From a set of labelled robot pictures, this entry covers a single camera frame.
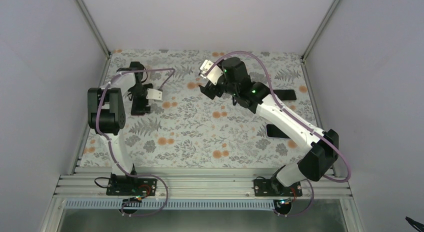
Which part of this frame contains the cased black phone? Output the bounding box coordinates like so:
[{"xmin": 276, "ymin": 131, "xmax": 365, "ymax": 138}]
[
  {"xmin": 274, "ymin": 89, "xmax": 297, "ymax": 101},
  {"xmin": 265, "ymin": 124, "xmax": 290, "ymax": 139}
]

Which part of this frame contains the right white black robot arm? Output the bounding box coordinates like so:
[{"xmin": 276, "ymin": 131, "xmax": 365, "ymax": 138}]
[{"xmin": 199, "ymin": 57, "xmax": 339, "ymax": 196}]

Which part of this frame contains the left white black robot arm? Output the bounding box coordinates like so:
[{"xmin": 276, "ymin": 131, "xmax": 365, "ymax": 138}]
[{"xmin": 87, "ymin": 61, "xmax": 157, "ymax": 196}]

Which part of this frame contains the floral patterned table mat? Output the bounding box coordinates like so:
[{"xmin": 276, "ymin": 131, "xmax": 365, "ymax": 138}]
[{"xmin": 79, "ymin": 48, "xmax": 329, "ymax": 169}]

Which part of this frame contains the black object bottom corner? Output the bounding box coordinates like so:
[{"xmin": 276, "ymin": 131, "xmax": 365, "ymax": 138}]
[{"xmin": 405, "ymin": 216, "xmax": 424, "ymax": 232}]

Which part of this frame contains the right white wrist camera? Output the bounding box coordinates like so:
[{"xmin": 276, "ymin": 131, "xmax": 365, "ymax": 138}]
[{"xmin": 199, "ymin": 59, "xmax": 224, "ymax": 86}]

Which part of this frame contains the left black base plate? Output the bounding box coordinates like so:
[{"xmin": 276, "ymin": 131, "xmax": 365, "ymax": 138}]
[{"xmin": 106, "ymin": 176, "xmax": 158, "ymax": 197}]

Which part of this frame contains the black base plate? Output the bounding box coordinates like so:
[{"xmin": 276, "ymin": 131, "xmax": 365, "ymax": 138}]
[
  {"xmin": 106, "ymin": 176, "xmax": 158, "ymax": 197},
  {"xmin": 253, "ymin": 176, "xmax": 303, "ymax": 197}
]

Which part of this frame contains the left aluminium corner post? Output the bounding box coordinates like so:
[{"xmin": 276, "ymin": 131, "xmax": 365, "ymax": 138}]
[{"xmin": 75, "ymin": 0, "xmax": 111, "ymax": 58}]

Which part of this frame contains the aluminium corner post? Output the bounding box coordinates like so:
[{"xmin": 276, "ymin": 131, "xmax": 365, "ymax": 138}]
[
  {"xmin": 75, "ymin": 0, "xmax": 111, "ymax": 58},
  {"xmin": 301, "ymin": 0, "xmax": 341, "ymax": 61}
]

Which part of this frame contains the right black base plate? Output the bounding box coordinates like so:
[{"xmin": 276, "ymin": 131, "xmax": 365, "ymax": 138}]
[{"xmin": 253, "ymin": 176, "xmax": 303, "ymax": 197}]

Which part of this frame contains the grey slotted cable duct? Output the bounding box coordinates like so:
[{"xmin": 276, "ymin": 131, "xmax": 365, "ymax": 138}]
[{"xmin": 64, "ymin": 198, "xmax": 283, "ymax": 211}]

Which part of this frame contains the right aluminium corner post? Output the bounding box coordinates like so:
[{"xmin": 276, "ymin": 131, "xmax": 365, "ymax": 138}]
[{"xmin": 301, "ymin": 0, "xmax": 341, "ymax": 61}]

